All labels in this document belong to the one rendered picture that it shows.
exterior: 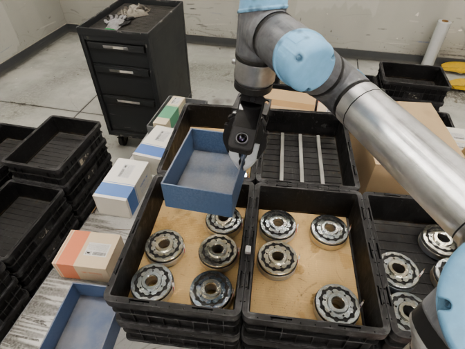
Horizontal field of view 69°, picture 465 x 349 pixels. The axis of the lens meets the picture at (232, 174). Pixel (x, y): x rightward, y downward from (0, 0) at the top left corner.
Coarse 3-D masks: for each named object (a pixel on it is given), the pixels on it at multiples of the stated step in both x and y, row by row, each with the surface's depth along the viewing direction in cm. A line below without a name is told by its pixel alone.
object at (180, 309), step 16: (160, 176) 99; (144, 208) 90; (128, 240) 83; (240, 272) 76; (112, 288) 73; (240, 288) 75; (112, 304) 72; (128, 304) 71; (144, 304) 71; (160, 304) 71; (176, 304) 71; (240, 304) 71; (224, 320) 70
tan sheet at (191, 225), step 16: (176, 208) 103; (240, 208) 103; (160, 224) 99; (176, 224) 99; (192, 224) 99; (192, 240) 95; (240, 240) 95; (144, 256) 91; (192, 256) 91; (176, 272) 87; (192, 272) 87; (176, 288) 84
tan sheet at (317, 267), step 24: (312, 216) 101; (264, 240) 95; (312, 264) 89; (336, 264) 89; (264, 288) 84; (288, 288) 84; (312, 288) 84; (264, 312) 80; (288, 312) 80; (312, 312) 80
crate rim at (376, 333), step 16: (256, 192) 94; (320, 192) 95; (336, 192) 95; (352, 192) 94; (256, 208) 92; (256, 224) 86; (368, 224) 86; (368, 240) 83; (368, 256) 80; (384, 304) 71; (256, 320) 69; (272, 320) 70; (288, 320) 68; (304, 320) 68; (384, 320) 68; (352, 336) 68; (368, 336) 67; (384, 336) 67
